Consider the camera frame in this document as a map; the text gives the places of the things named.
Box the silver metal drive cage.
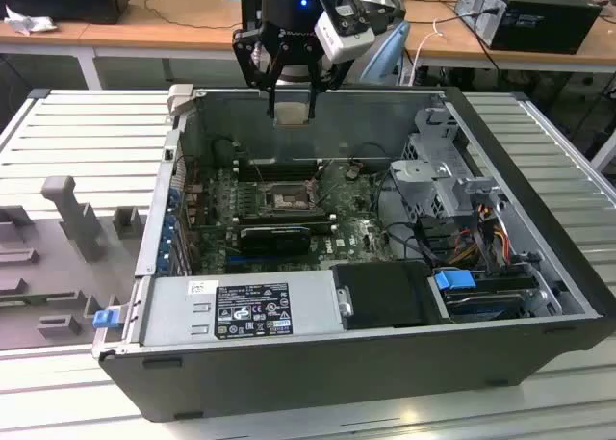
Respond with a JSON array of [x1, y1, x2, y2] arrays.
[[387, 105, 512, 225]]

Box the black plastic shroud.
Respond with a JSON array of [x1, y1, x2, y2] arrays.
[[330, 261, 452, 330]]

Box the yellow red power wires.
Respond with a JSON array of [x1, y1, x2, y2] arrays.
[[451, 206, 514, 268]]

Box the black desktop computer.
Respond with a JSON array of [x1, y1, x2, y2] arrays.
[[454, 0, 605, 56]]

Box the white barcode sticker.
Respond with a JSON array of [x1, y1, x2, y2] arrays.
[[186, 278, 220, 297]]

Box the black graphics card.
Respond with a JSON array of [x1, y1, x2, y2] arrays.
[[239, 225, 313, 257]]

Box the blue plastic latch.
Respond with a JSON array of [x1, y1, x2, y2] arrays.
[[93, 308, 121, 330]]

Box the grey power supply unit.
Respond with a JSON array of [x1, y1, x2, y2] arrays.
[[140, 269, 347, 349]]

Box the grey parts rack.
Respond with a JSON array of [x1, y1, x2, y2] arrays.
[[0, 174, 150, 352]]

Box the green RAM stick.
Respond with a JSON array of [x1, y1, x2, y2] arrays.
[[239, 220, 335, 233]]

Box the small black box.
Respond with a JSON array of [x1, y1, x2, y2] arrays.
[[240, 0, 265, 31]]

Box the black RAM slot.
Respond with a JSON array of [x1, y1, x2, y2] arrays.
[[233, 168, 322, 175], [233, 164, 322, 171], [233, 159, 322, 167], [233, 215, 336, 222], [233, 172, 322, 181], [233, 211, 336, 219]]

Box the crumpled white paper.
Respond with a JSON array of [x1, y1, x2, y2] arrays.
[[3, 4, 59, 37]]

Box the CPU socket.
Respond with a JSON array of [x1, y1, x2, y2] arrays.
[[259, 178, 322, 216]]

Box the grey case latch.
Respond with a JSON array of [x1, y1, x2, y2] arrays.
[[166, 83, 196, 121]]

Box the hard disk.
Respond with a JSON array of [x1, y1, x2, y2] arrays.
[[443, 289, 528, 324]]

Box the white cable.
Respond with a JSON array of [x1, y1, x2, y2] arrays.
[[408, 18, 447, 88]]

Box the silver metal handle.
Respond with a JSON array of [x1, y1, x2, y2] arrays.
[[336, 288, 355, 319]]

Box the green motherboard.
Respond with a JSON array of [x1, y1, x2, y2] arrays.
[[190, 158, 401, 276]]

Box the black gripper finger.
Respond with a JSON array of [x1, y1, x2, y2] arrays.
[[232, 24, 291, 119], [306, 57, 356, 122]]

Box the silver CPU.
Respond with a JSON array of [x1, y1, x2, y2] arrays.
[[272, 101, 312, 131]]

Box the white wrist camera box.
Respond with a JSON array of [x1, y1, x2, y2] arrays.
[[314, 0, 377, 65]]

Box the blue disk carrier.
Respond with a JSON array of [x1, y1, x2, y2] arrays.
[[431, 268, 538, 324]]

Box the black certification label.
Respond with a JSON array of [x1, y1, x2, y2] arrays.
[[214, 281, 293, 340]]

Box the black open PC case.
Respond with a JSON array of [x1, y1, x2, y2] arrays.
[[90, 84, 616, 423]]

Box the wooden desk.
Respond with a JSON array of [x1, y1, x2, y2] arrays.
[[403, 0, 616, 75], [0, 0, 410, 91]]

